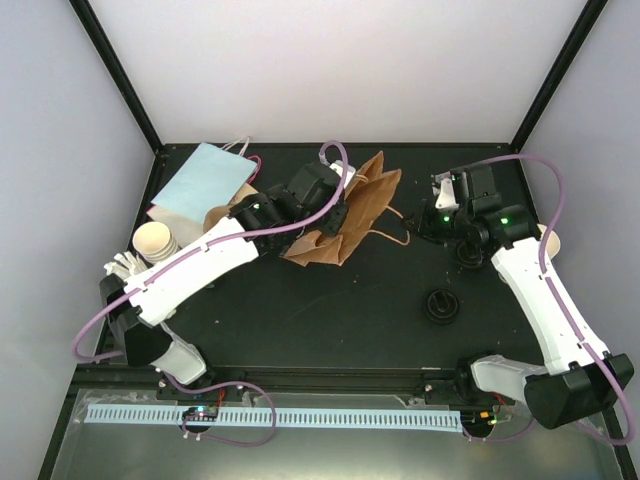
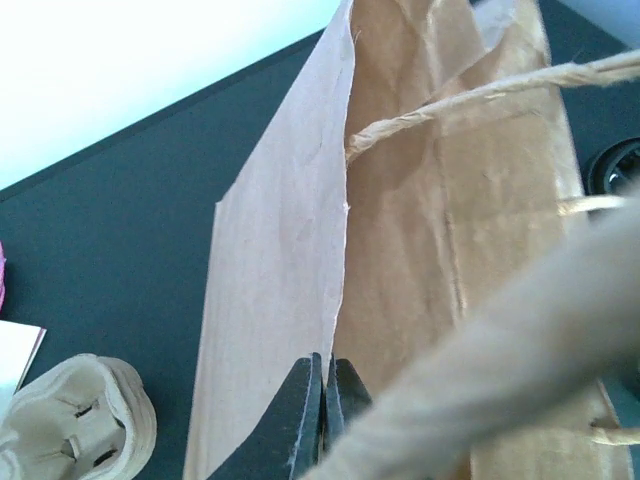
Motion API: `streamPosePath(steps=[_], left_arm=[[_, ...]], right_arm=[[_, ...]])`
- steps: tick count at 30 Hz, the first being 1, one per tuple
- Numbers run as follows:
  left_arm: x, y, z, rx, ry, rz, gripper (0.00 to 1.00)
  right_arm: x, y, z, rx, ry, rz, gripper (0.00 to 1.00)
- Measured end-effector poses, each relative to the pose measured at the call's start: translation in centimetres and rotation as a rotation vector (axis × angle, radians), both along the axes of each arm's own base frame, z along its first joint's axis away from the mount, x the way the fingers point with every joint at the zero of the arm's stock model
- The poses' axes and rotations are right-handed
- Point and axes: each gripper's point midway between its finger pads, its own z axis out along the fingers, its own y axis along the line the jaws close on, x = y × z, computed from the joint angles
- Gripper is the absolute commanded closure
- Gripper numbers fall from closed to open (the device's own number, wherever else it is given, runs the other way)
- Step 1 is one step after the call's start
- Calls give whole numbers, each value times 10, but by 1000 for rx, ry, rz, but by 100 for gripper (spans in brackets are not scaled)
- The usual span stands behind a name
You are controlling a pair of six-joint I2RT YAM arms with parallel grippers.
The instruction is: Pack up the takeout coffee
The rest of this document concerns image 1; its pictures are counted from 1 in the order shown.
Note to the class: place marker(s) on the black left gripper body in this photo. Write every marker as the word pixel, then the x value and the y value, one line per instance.
pixel 331 228

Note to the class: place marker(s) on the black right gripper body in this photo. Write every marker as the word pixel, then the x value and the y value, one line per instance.
pixel 441 230

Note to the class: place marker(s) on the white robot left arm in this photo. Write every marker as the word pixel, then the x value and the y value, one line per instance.
pixel 263 223

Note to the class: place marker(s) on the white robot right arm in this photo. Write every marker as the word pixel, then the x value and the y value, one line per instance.
pixel 579 375

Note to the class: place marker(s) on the black coffee cup lid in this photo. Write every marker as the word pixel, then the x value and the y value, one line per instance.
pixel 441 306

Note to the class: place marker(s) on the black lid stack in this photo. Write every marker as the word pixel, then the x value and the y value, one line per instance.
pixel 469 255

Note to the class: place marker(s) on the small brown paper bag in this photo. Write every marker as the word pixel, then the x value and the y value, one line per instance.
pixel 244 191

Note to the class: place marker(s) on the right paper cup stack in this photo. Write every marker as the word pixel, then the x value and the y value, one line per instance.
pixel 552 245

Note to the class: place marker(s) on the paper cup stack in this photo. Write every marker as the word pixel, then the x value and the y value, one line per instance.
pixel 552 245
pixel 154 242

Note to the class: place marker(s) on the brown pulp cup carrier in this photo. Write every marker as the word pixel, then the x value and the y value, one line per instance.
pixel 216 214

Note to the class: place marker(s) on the light blue paper bag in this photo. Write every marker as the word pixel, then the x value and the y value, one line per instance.
pixel 209 178

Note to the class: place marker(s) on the left paper cup stack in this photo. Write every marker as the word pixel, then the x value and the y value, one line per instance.
pixel 154 242

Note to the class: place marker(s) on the white plastic cutlery bundle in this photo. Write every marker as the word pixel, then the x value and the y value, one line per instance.
pixel 125 265

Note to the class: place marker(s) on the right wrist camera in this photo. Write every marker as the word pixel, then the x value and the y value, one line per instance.
pixel 444 193

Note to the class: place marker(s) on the black aluminium rail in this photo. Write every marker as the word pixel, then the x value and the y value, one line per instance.
pixel 435 385

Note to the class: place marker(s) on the light blue cable duct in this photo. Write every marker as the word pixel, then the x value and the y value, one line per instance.
pixel 260 417

